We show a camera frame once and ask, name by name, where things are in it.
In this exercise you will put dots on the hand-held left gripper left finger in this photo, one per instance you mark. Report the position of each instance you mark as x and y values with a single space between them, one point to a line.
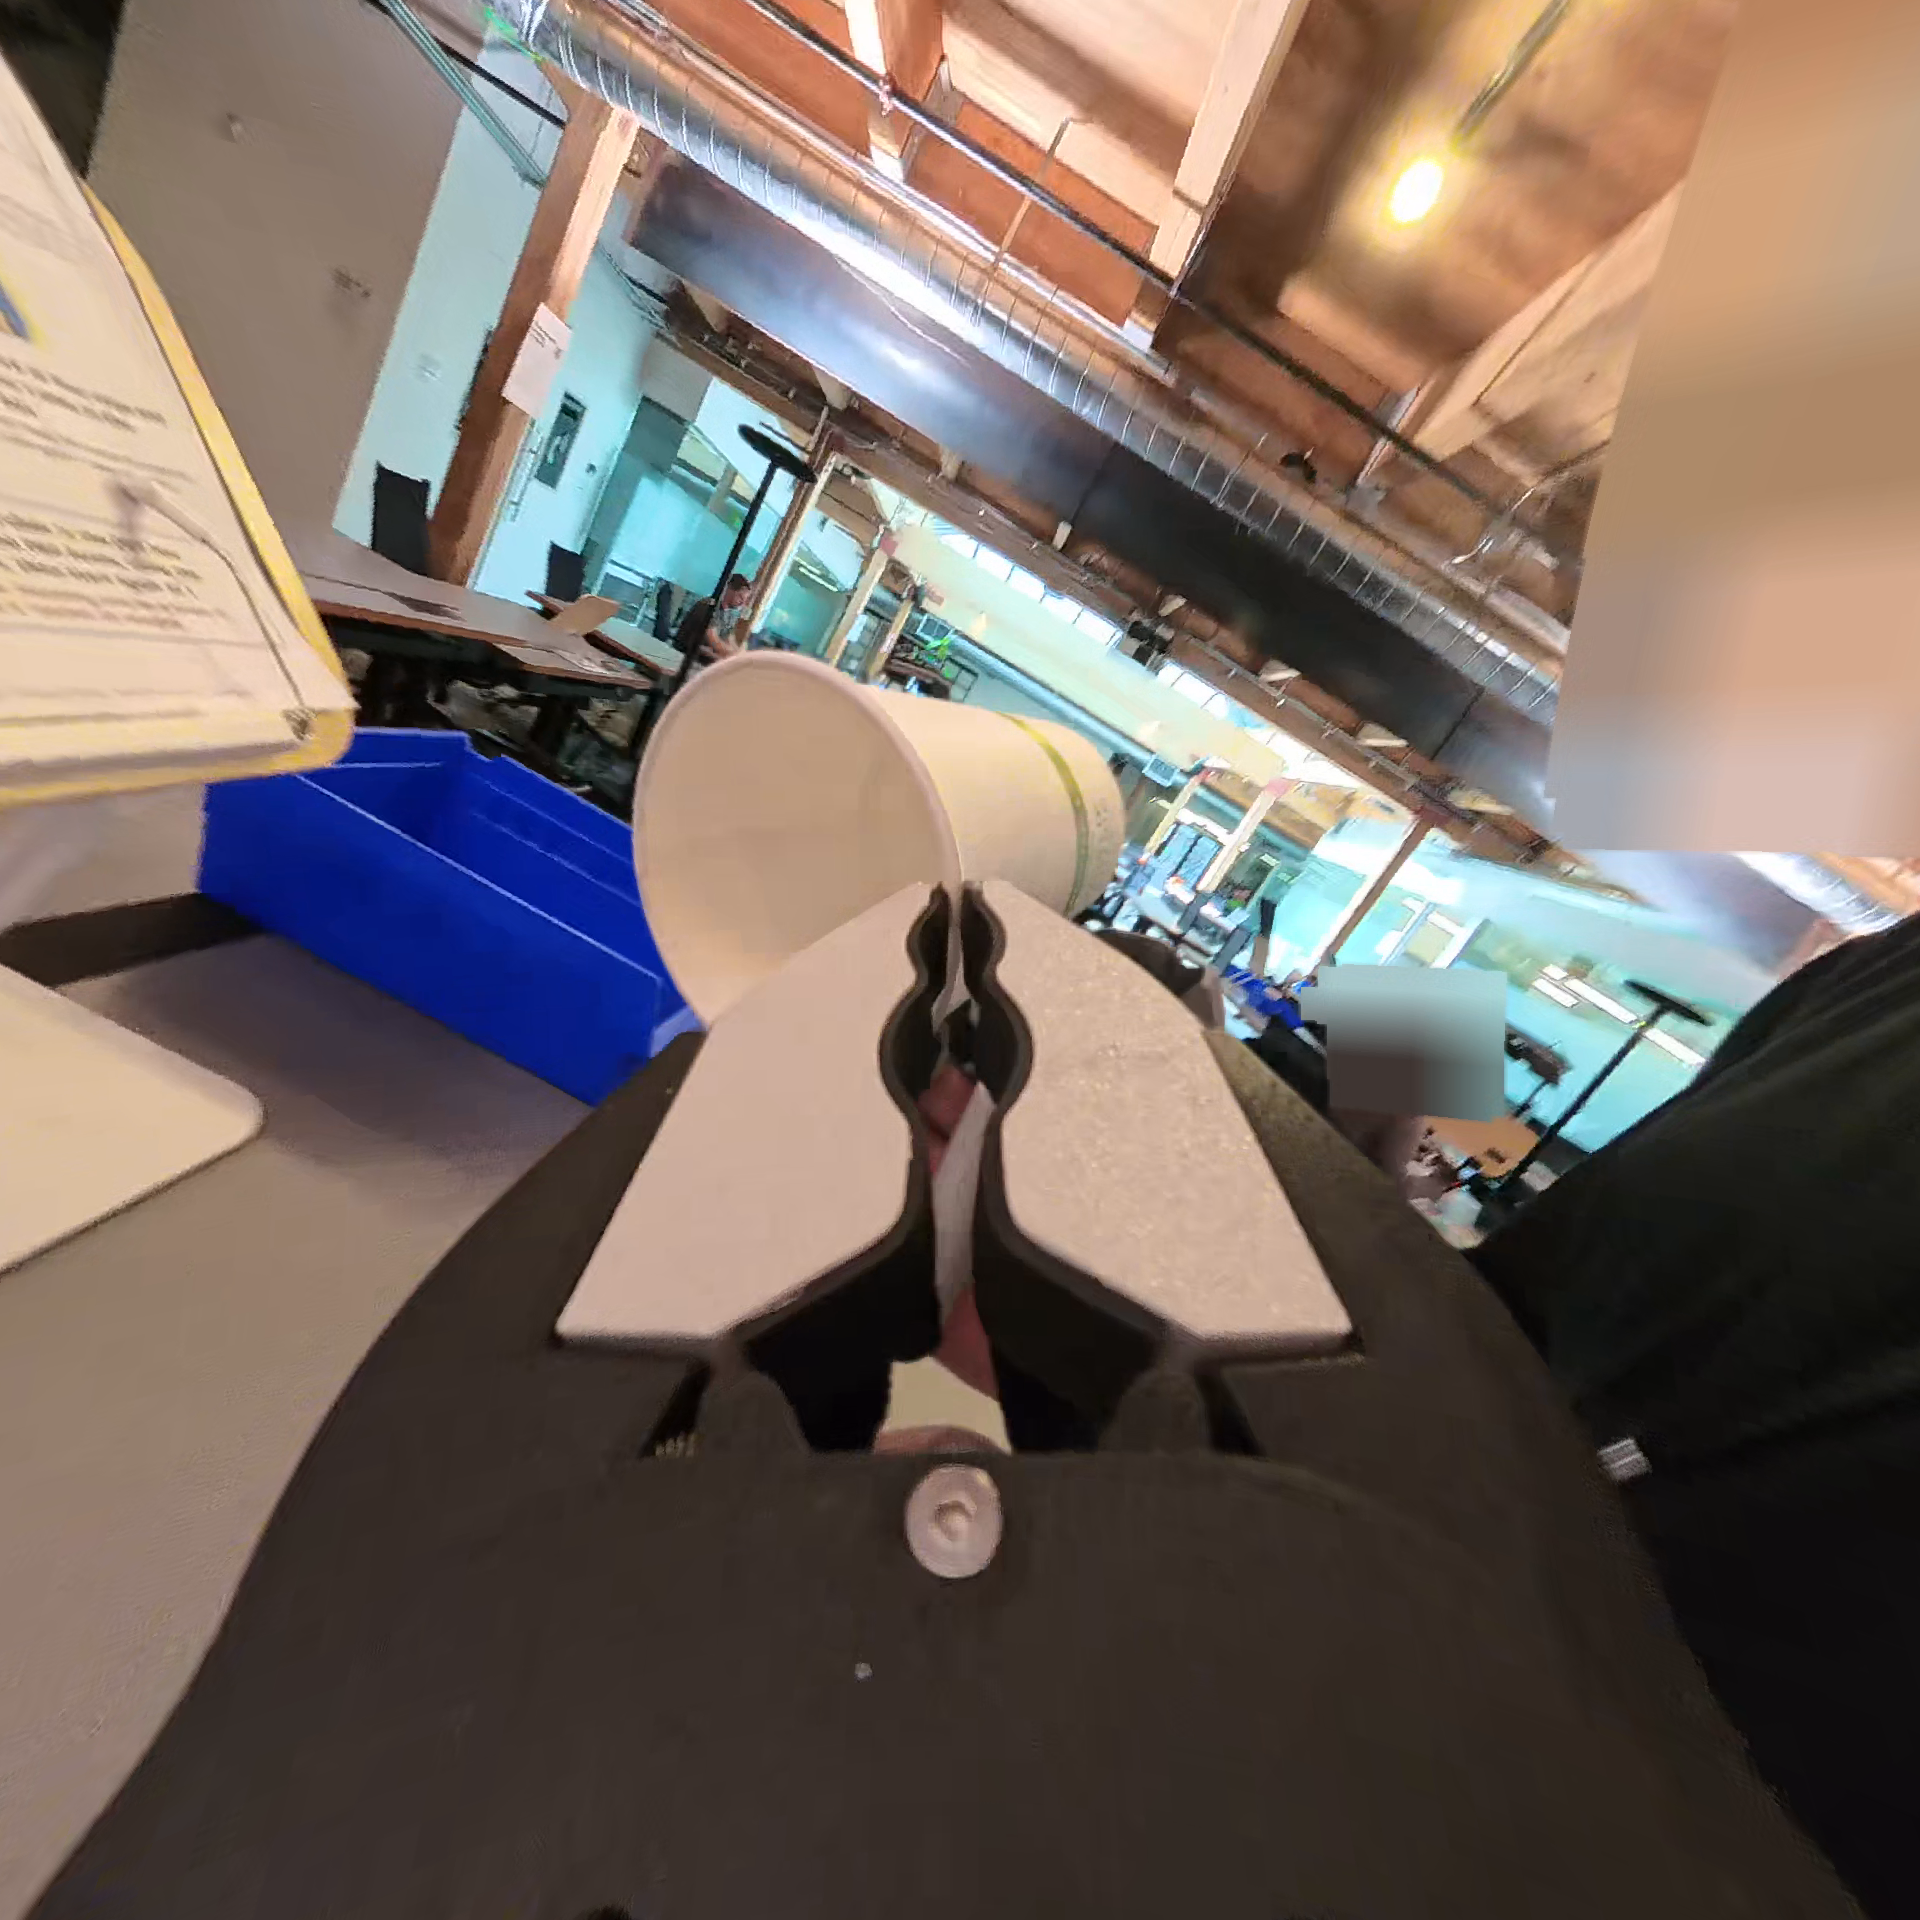
751 1171

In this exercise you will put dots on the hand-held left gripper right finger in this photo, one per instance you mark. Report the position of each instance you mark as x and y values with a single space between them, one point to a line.
1155 1186

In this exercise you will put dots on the white paper cup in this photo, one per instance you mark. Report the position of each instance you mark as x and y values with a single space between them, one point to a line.
780 809

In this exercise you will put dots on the blue plastic bin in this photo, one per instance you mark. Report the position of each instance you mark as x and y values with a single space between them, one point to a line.
450 902

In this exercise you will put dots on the grey desk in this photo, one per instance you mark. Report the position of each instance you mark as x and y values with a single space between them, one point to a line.
225 1425

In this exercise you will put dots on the brown background desk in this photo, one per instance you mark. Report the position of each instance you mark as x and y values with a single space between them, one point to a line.
450 608

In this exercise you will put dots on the black floor lamp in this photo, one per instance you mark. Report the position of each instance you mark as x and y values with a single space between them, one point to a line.
1656 1003
772 452

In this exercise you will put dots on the person's black clothing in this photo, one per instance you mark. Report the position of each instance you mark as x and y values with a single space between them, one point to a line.
1725 1275

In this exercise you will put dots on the white flat base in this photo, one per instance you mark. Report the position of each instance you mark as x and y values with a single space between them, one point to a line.
89 1111

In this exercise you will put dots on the black office chair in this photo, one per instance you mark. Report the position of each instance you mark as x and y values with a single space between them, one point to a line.
400 519

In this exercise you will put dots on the white paper sign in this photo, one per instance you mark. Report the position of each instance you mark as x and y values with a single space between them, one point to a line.
535 360

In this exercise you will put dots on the yellow folder with papers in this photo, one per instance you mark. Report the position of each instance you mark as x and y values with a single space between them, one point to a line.
105 527

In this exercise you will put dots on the round ceiling lamp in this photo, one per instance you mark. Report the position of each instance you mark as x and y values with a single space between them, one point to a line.
1415 188

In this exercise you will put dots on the silver ceiling air duct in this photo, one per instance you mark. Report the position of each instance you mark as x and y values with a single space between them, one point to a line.
1049 360

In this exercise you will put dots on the wooden post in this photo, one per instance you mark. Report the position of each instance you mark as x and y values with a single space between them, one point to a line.
561 226

